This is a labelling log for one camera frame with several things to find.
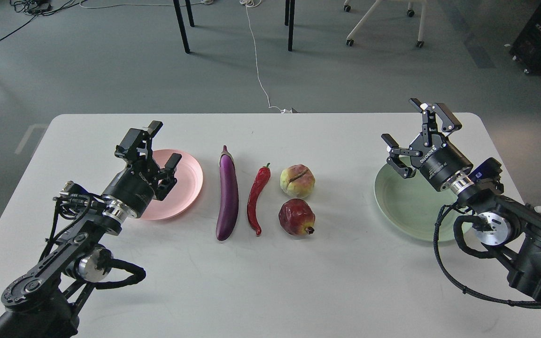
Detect yellow green peach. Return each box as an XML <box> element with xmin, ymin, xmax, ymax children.
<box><xmin>279</xmin><ymin>164</ymin><xmax>316</xmax><ymax>199</ymax></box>

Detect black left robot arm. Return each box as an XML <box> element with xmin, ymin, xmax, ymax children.
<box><xmin>0</xmin><ymin>121</ymin><xmax>182</xmax><ymax>338</ymax></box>

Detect pink plate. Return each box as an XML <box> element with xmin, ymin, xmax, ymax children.
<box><xmin>141</xmin><ymin>148</ymin><xmax>203</xmax><ymax>221</ymax></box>

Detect white floor cable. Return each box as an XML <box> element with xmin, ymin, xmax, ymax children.
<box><xmin>240</xmin><ymin>0</ymin><xmax>294</xmax><ymax>114</ymax></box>

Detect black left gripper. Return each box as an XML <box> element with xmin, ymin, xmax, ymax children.
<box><xmin>102</xmin><ymin>121</ymin><xmax>182</xmax><ymax>215</ymax></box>

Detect red chili pepper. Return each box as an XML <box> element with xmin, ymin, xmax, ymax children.
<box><xmin>247</xmin><ymin>162</ymin><xmax>271</xmax><ymax>236</ymax></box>

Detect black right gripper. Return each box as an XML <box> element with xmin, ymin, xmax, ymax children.
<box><xmin>381</xmin><ymin>98</ymin><xmax>474</xmax><ymax>191</ymax></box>

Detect black table legs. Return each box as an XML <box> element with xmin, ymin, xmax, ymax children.
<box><xmin>172</xmin><ymin>0</ymin><xmax>296</xmax><ymax>54</ymax></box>

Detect black floor cables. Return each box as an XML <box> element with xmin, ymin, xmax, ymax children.
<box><xmin>0</xmin><ymin>0</ymin><xmax>83</xmax><ymax>56</ymax></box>

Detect purple eggplant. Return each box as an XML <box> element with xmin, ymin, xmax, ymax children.
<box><xmin>216</xmin><ymin>145</ymin><xmax>239</xmax><ymax>241</ymax></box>

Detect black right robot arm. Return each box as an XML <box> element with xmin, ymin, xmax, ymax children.
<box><xmin>382</xmin><ymin>98</ymin><xmax>541</xmax><ymax>309</ymax></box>

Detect red pomegranate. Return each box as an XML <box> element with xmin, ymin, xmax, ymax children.
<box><xmin>278</xmin><ymin>198</ymin><xmax>316</xmax><ymax>236</ymax></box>

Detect green plate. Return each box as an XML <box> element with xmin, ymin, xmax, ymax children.
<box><xmin>374</xmin><ymin>163</ymin><xmax>456</xmax><ymax>242</ymax></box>

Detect white rolling chair base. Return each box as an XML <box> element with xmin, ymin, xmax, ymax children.
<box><xmin>343</xmin><ymin>0</ymin><xmax>428</xmax><ymax>48</ymax></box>

